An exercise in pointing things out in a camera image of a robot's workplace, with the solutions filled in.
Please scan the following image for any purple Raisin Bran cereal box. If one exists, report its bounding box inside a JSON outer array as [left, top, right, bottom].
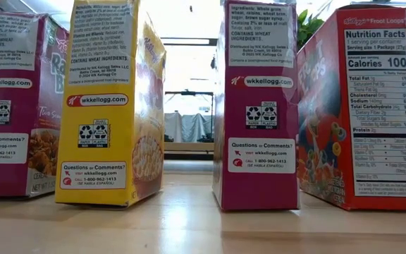
[[0, 9, 70, 198], [212, 0, 301, 212]]

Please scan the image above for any yellow Corn Pops cereal box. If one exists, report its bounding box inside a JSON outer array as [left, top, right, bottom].
[[54, 0, 167, 208]]

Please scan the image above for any red Froot Loops cereal box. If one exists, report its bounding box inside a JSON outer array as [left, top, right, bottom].
[[296, 4, 406, 212]]

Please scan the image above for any grey cover cloth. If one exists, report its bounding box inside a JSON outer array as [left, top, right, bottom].
[[164, 111, 214, 143]]

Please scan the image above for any green leafy plant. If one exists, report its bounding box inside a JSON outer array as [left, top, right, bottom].
[[297, 9, 326, 50]]

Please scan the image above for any black aluminium table frame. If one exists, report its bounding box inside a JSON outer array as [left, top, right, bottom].
[[163, 151, 215, 161]]

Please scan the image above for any black background gantry frame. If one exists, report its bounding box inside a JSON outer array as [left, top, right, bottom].
[[164, 90, 215, 117]]

